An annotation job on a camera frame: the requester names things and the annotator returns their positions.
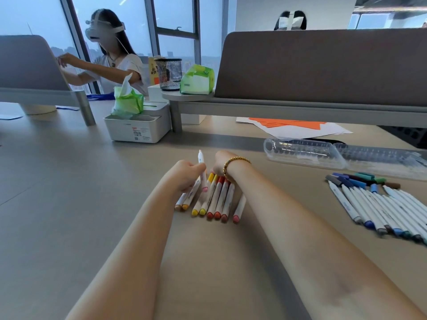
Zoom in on person's left hand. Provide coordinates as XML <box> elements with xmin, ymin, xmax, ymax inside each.
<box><xmin>163</xmin><ymin>160</ymin><xmax>207</xmax><ymax>196</ymax></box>

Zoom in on person's right hand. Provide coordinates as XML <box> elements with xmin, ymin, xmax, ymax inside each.
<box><xmin>212</xmin><ymin>150</ymin><xmax>239</xmax><ymax>179</ymax></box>

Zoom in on pink-ended white marker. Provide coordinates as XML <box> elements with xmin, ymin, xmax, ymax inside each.
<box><xmin>197</xmin><ymin>149</ymin><xmax>209</xmax><ymax>193</ymax></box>
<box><xmin>232</xmin><ymin>193</ymin><xmax>247</xmax><ymax>224</ymax></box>

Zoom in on group of warm-coloured white markers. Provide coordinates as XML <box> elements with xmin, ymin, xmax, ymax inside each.
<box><xmin>174</xmin><ymin>172</ymin><xmax>236</xmax><ymax>223</ymax></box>

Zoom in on clear plastic marker case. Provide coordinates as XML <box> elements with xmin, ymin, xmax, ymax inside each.
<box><xmin>263</xmin><ymin>138</ymin><xmax>427</xmax><ymax>182</ymax></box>

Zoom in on group of cool-coloured white markers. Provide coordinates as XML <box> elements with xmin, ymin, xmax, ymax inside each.
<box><xmin>328</xmin><ymin>180</ymin><xmax>427</xmax><ymax>245</ymax></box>

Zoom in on person's right forearm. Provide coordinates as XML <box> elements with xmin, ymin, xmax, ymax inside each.
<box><xmin>226</xmin><ymin>161</ymin><xmax>427</xmax><ymax>320</ymax></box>

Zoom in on person's left forearm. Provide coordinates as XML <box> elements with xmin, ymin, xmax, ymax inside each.
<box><xmin>65</xmin><ymin>181</ymin><xmax>187</xmax><ymax>320</ymax></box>

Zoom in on white desk organizer box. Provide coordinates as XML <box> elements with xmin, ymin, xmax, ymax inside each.
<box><xmin>104</xmin><ymin>101</ymin><xmax>173</xmax><ymax>144</ymax></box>

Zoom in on small white box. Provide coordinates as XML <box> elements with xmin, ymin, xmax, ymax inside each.
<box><xmin>148</xmin><ymin>84</ymin><xmax>171</xmax><ymax>103</ymax></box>

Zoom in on orange paper sheet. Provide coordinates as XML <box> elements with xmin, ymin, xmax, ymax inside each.
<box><xmin>248</xmin><ymin>117</ymin><xmax>326</xmax><ymax>130</ymax></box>

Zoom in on grey desk riser shelf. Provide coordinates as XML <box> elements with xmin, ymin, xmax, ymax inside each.
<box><xmin>161</xmin><ymin>89</ymin><xmax>427</xmax><ymax>133</ymax></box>
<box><xmin>0</xmin><ymin>88</ymin><xmax>97</xmax><ymax>127</ymax></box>

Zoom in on papers with orange sheet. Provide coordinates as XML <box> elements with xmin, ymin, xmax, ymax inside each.
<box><xmin>236</xmin><ymin>116</ymin><xmax>354</xmax><ymax>140</ymax></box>

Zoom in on crumpled green tissue pack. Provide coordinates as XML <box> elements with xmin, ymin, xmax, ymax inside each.
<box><xmin>112</xmin><ymin>73</ymin><xmax>145</xmax><ymax>117</ymax></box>

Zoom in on black mesh pen holder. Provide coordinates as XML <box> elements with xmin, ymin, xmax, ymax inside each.
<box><xmin>154</xmin><ymin>58</ymin><xmax>183</xmax><ymax>92</ymax></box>

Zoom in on black smartphone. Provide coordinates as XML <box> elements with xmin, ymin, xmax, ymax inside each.
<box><xmin>297</xmin><ymin>137</ymin><xmax>346</xmax><ymax>145</ymax></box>

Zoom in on yellow carton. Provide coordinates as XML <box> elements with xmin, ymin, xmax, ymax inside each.
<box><xmin>148</xmin><ymin>56</ymin><xmax>161</xmax><ymax>86</ymax></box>

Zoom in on white cylindrical container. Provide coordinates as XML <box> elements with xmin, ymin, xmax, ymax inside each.
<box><xmin>19</xmin><ymin>104</ymin><xmax>57</xmax><ymax>116</ymax></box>

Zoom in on white headset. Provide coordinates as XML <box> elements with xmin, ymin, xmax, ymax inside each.
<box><xmin>85</xmin><ymin>18</ymin><xmax>126</xmax><ymax>43</ymax></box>

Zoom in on linear ceiling light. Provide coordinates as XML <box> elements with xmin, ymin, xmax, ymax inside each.
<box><xmin>353</xmin><ymin>6</ymin><xmax>427</xmax><ymax>12</ymax></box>

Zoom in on gold bead bracelet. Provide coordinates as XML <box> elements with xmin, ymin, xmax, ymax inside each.
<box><xmin>222</xmin><ymin>156</ymin><xmax>252</xmax><ymax>182</ymax></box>

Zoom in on dark window frame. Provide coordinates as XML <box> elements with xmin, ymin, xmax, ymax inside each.
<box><xmin>58</xmin><ymin>0</ymin><xmax>231</xmax><ymax>96</ymax></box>

